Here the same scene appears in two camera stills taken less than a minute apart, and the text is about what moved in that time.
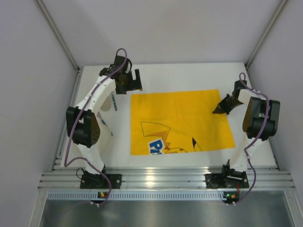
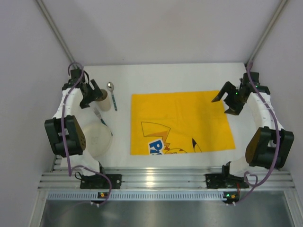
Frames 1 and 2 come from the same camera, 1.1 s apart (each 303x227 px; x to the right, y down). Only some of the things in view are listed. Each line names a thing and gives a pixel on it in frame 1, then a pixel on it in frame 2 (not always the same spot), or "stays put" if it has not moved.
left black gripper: [130, 82] to [88, 95]
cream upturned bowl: [104, 140] stays put
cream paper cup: [106, 105] stays put
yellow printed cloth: [175, 122] stays put
